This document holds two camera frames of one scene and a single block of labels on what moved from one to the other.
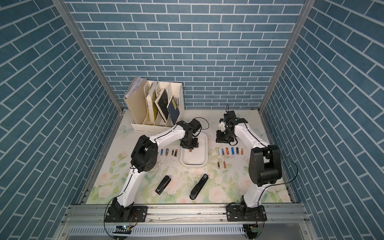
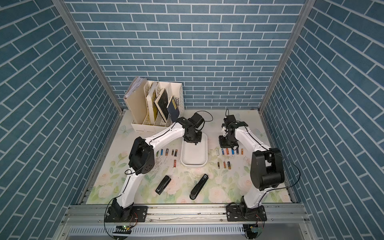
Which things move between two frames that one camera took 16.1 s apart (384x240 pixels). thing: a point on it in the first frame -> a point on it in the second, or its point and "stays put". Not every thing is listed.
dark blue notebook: [173, 110] stays put
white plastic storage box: [198, 156] stays put
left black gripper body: [190, 143] -> [195, 137]
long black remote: [198, 187] stays put
